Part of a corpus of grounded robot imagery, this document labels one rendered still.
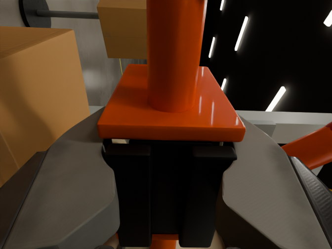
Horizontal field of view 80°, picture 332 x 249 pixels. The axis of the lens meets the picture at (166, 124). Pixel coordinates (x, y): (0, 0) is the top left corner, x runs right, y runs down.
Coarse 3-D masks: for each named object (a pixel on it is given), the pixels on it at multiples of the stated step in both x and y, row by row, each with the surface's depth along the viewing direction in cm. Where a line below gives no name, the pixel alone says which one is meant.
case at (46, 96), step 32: (0, 32) 24; (32, 32) 25; (64, 32) 26; (0, 64) 15; (32, 64) 19; (64, 64) 25; (0, 96) 15; (32, 96) 19; (64, 96) 26; (0, 128) 16; (32, 128) 19; (64, 128) 26; (0, 160) 16
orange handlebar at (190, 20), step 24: (168, 0) 6; (192, 0) 6; (168, 24) 7; (192, 24) 7; (168, 48) 7; (192, 48) 7; (168, 72) 8; (192, 72) 8; (168, 96) 8; (192, 96) 9; (168, 240) 14
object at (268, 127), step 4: (248, 120) 123; (252, 120) 123; (256, 120) 123; (256, 124) 119; (260, 124) 119; (264, 124) 119; (268, 124) 119; (272, 124) 119; (260, 128) 121; (264, 128) 121; (268, 128) 121; (272, 128) 121; (268, 132) 122; (272, 132) 122; (220, 144) 130
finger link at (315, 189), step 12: (288, 156) 8; (300, 168) 7; (300, 180) 7; (312, 180) 7; (312, 192) 6; (324, 192) 6; (312, 204) 6; (324, 204) 6; (324, 216) 6; (324, 228) 5
